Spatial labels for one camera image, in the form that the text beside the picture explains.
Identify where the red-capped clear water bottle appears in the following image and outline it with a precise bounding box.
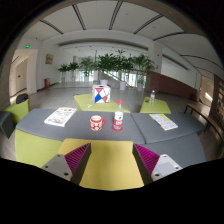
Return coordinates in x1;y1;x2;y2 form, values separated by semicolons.
113;99;125;131

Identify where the wooden bench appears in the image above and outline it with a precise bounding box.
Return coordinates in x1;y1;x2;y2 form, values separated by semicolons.
184;101;224;134

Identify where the large green seat block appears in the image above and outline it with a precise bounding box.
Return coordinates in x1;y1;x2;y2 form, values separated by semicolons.
73;93;131;114

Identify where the flat round red coaster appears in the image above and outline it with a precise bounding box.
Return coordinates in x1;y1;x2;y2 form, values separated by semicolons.
111;123;124;132

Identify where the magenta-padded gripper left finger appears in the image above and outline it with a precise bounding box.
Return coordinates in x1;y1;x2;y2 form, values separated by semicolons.
41;142;92;186

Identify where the red and white mug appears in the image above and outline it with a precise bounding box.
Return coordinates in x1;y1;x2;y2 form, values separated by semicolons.
89;114;106;132

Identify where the group of potted green plants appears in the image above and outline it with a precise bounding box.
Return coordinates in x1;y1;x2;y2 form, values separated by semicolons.
57;49;156;91

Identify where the golden wall plaque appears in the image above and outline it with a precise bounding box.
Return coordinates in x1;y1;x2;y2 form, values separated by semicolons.
45;53;54;65

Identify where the small clear water bottle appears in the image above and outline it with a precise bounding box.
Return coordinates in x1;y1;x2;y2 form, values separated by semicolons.
148;89;156;106

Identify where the small green seat block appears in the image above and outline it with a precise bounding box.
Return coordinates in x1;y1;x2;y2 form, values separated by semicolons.
139;96;172;115

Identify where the yellow printed leaflet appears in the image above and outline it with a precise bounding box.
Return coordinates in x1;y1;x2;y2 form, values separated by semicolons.
148;113;179;132

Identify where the white printed magazine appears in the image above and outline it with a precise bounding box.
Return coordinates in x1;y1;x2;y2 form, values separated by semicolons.
43;106;78;128

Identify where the white red blue patterned box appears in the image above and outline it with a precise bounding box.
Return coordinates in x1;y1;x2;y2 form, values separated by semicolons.
91;84;112;104

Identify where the dark grey seat block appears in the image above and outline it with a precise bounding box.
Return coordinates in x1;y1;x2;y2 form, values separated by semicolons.
0;110;15;139

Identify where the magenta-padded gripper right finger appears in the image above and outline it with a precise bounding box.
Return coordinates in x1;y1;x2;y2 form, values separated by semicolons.
132;143;183;186

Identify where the black bag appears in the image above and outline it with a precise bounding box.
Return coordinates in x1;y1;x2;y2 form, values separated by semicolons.
15;93;30;104

